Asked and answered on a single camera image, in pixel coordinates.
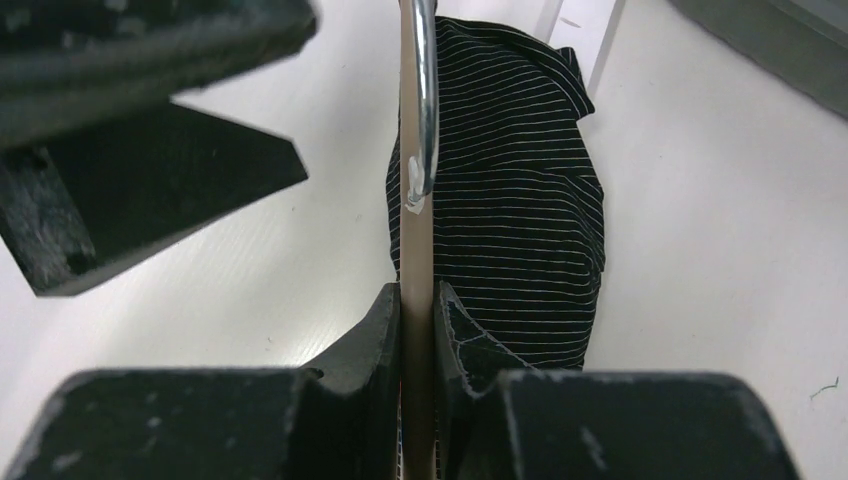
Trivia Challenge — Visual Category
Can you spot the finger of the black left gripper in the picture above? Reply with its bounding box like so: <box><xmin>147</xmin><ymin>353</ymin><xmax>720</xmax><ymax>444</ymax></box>
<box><xmin>1</xmin><ymin>1</ymin><xmax>318</xmax><ymax>297</ymax></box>

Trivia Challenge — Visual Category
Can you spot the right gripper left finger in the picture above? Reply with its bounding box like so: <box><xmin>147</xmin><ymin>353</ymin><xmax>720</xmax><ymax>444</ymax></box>
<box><xmin>6</xmin><ymin>283</ymin><xmax>400</xmax><ymax>479</ymax></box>

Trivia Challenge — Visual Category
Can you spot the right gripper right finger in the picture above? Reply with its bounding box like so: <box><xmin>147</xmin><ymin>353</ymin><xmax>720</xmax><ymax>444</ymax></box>
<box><xmin>434</xmin><ymin>282</ymin><xmax>799</xmax><ymax>479</ymax></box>

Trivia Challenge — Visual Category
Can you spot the black striped underwear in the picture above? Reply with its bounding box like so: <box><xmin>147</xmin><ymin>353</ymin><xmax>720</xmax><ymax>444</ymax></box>
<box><xmin>385</xmin><ymin>16</ymin><xmax>607</xmax><ymax>372</ymax></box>

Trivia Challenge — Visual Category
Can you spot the wooden clip hanger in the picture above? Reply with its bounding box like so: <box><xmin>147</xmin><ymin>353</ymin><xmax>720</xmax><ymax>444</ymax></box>
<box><xmin>399</xmin><ymin>0</ymin><xmax>439</xmax><ymax>479</ymax></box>

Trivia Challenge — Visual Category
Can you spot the green plastic tray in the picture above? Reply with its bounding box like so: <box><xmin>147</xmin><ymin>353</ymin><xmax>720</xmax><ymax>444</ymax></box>
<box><xmin>672</xmin><ymin>0</ymin><xmax>847</xmax><ymax>118</ymax></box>

